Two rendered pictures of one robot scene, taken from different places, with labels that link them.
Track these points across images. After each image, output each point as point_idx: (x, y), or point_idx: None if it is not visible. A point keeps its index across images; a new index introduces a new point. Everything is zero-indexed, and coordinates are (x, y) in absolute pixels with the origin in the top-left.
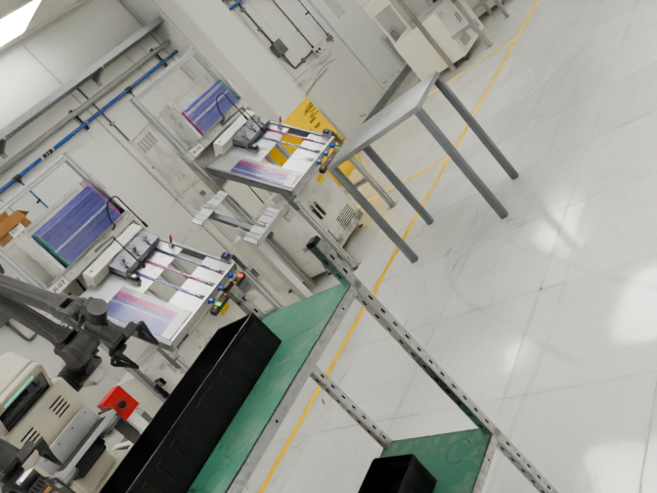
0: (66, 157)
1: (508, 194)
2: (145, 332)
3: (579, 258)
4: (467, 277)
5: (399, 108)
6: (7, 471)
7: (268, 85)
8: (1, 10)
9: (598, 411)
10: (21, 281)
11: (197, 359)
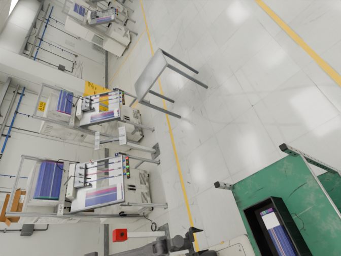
0: (24, 156)
1: (200, 79)
2: (196, 230)
3: (259, 89)
4: (212, 114)
5: (155, 67)
6: None
7: (70, 83)
8: None
9: (329, 137)
10: (117, 253)
11: (252, 233)
